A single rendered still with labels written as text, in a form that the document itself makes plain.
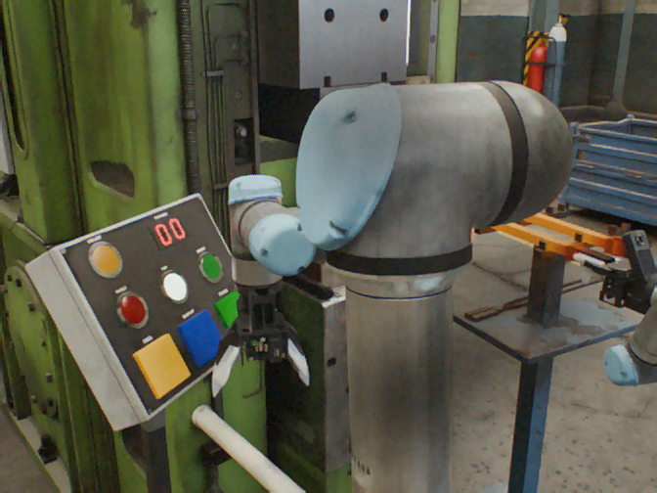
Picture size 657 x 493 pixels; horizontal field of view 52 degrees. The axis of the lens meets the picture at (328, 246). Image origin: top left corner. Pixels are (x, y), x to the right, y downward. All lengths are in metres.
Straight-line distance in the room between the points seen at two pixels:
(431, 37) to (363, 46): 0.39
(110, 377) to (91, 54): 0.91
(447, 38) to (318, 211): 1.43
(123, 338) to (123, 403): 0.09
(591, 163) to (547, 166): 4.89
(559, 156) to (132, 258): 0.73
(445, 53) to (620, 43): 8.86
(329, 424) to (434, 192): 1.19
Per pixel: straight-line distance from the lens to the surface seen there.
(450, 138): 0.48
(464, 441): 2.66
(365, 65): 1.49
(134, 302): 1.06
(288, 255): 0.84
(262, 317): 0.99
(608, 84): 10.80
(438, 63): 1.87
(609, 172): 5.34
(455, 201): 0.49
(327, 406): 1.59
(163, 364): 1.06
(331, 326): 1.50
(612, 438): 2.83
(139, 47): 1.39
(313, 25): 1.39
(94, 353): 1.04
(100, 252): 1.05
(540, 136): 0.52
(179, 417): 1.62
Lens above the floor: 1.51
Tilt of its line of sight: 19 degrees down
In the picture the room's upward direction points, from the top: straight up
